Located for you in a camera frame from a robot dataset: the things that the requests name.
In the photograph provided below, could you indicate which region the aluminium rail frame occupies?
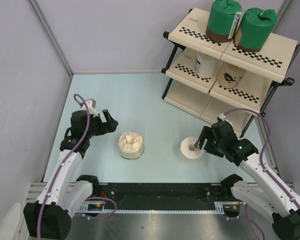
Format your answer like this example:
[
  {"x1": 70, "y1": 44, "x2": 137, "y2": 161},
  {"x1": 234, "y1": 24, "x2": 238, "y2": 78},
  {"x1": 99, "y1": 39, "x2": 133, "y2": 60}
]
[{"x1": 24, "y1": 183, "x2": 300, "y2": 216}]

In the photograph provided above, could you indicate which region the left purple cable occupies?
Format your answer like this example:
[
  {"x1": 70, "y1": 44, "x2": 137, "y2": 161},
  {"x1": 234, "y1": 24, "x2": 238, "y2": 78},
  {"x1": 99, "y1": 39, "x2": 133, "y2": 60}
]
[{"x1": 36, "y1": 93, "x2": 118, "y2": 240}]

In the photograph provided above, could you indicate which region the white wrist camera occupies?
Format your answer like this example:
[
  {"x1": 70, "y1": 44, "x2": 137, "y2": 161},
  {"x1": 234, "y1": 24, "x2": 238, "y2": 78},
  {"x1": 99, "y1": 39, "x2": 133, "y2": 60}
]
[
  {"x1": 217, "y1": 113, "x2": 233, "y2": 125},
  {"x1": 80, "y1": 98, "x2": 99, "y2": 118}
]

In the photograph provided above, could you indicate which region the unwrapped white paper roll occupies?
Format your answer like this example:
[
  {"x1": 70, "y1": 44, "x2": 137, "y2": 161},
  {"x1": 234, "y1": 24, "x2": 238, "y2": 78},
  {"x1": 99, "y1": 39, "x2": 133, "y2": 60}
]
[{"x1": 178, "y1": 136, "x2": 205, "y2": 164}]

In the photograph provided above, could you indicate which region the cream wrapped paper roll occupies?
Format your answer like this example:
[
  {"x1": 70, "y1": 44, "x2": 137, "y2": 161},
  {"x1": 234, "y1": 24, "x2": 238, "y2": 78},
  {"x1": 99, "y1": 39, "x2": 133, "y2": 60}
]
[{"x1": 118, "y1": 131, "x2": 145, "y2": 160}]

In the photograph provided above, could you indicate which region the purple cable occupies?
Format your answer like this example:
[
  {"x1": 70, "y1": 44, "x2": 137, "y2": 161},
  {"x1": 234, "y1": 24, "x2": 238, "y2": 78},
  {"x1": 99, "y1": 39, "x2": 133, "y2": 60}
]
[
  {"x1": 36, "y1": 93, "x2": 118, "y2": 240},
  {"x1": 218, "y1": 107, "x2": 300, "y2": 237}
]

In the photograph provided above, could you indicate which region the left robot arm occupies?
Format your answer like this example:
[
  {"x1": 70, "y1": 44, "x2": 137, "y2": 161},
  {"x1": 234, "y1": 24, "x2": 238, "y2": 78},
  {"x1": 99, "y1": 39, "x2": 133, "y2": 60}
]
[{"x1": 23, "y1": 107, "x2": 119, "y2": 240}]

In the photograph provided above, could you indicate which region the beige three-tier shelf rack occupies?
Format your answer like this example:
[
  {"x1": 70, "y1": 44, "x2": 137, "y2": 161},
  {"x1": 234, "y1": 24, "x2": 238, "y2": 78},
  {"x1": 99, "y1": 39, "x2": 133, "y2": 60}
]
[{"x1": 162, "y1": 8, "x2": 300, "y2": 136}]

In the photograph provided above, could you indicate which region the brown paper roll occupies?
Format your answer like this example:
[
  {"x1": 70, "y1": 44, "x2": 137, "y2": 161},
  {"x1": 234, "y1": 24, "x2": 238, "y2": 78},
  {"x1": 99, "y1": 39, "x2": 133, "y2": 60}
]
[{"x1": 216, "y1": 62, "x2": 246, "y2": 89}]

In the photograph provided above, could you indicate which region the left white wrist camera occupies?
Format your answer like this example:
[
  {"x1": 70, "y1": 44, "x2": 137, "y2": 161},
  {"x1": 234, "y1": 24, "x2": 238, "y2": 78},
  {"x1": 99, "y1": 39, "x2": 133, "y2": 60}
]
[{"x1": 80, "y1": 98, "x2": 99, "y2": 118}]

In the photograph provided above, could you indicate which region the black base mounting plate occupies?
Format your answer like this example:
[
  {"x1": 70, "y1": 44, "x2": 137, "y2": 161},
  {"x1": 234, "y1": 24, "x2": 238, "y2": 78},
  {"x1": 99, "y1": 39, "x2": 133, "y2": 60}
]
[{"x1": 71, "y1": 182, "x2": 251, "y2": 212}]

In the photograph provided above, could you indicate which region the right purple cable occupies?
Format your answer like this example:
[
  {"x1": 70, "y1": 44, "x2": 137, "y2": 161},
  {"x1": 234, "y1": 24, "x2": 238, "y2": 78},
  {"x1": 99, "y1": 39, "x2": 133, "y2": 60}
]
[{"x1": 218, "y1": 107, "x2": 300, "y2": 237}]

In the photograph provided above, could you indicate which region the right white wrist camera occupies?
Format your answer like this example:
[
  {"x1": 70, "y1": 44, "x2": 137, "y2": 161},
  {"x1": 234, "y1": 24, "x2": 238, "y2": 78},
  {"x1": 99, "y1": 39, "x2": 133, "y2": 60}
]
[{"x1": 217, "y1": 113, "x2": 233, "y2": 125}]

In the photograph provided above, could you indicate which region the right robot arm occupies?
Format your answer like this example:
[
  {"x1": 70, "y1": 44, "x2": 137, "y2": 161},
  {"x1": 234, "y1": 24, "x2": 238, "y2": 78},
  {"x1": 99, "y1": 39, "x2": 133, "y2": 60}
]
[{"x1": 194, "y1": 120, "x2": 300, "y2": 240}]

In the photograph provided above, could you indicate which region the green roll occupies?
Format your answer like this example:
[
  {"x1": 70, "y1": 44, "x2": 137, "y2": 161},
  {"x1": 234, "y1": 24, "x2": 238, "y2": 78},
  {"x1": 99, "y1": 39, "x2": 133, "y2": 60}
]
[
  {"x1": 205, "y1": 0, "x2": 243, "y2": 43},
  {"x1": 233, "y1": 7, "x2": 277, "y2": 52}
]

